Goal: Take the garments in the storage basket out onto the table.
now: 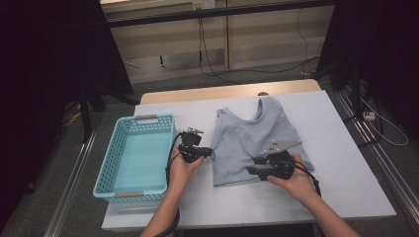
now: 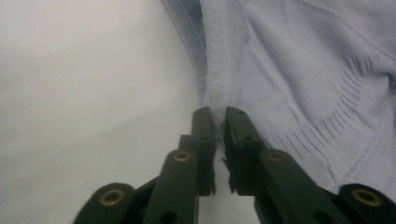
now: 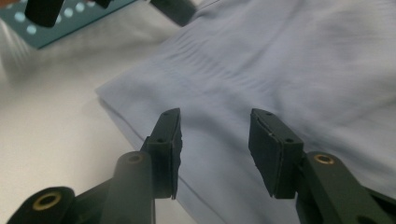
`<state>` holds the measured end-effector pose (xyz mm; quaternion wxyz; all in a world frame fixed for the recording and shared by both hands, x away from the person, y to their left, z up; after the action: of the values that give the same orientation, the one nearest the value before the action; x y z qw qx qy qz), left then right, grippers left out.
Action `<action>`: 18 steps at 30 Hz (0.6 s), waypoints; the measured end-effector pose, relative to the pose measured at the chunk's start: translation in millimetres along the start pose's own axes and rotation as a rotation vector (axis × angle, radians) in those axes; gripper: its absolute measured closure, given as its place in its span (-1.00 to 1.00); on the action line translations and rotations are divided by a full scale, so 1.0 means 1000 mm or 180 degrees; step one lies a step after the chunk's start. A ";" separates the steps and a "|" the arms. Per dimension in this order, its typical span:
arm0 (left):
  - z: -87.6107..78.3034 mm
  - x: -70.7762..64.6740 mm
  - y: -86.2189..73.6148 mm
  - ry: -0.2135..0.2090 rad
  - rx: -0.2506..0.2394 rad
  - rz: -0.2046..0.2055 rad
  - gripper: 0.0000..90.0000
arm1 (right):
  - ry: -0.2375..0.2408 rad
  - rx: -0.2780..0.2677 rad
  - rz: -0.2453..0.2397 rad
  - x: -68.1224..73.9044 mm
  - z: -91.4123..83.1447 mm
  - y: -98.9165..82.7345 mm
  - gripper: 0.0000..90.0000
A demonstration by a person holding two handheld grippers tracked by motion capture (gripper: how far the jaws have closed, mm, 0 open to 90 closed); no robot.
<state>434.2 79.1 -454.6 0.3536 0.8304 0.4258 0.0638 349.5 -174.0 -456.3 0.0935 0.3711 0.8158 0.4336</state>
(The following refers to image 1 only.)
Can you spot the wide black curtain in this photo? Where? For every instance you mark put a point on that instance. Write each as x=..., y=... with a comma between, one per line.
x=39, y=65

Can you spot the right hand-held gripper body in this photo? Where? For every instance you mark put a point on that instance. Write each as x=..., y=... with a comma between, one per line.
x=280, y=146

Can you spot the white table cover sheet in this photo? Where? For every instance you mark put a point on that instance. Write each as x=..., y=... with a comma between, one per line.
x=247, y=204

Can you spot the thin white stick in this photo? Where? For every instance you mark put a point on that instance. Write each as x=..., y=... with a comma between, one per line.
x=132, y=64

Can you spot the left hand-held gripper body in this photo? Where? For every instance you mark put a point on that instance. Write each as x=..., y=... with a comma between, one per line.
x=191, y=141

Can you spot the black horizontal bar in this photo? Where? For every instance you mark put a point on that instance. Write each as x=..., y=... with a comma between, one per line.
x=164, y=18

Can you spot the small black upright object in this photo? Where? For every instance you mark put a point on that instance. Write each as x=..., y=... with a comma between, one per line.
x=161, y=61

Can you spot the grey-blue t-shirt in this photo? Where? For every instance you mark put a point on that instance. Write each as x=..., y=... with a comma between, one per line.
x=237, y=148

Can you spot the white power strip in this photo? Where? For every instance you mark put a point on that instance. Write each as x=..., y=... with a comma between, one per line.
x=369, y=115

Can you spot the light blue plastic basket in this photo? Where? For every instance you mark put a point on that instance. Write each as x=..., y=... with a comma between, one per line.
x=141, y=158

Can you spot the white wall socket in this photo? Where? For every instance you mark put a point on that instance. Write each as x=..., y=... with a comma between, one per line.
x=204, y=4

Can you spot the black tripod stand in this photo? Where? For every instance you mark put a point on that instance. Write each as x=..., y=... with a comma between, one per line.
x=86, y=115

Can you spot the person's left hand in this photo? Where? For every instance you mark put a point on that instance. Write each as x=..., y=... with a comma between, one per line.
x=179, y=174

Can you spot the light wooden table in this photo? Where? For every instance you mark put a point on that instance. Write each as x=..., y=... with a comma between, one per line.
x=214, y=92

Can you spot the aluminium floor rail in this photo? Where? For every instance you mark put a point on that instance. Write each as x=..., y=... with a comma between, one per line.
x=70, y=187
x=390, y=171

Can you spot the person's right hand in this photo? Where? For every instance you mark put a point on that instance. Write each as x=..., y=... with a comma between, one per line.
x=299, y=187

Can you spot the narrow black curtain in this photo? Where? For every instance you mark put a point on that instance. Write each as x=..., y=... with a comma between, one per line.
x=388, y=49

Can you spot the black metal stand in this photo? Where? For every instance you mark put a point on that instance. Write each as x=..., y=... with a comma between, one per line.
x=355, y=92

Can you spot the round grey table grommet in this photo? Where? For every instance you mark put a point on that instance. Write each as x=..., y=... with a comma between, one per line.
x=263, y=94

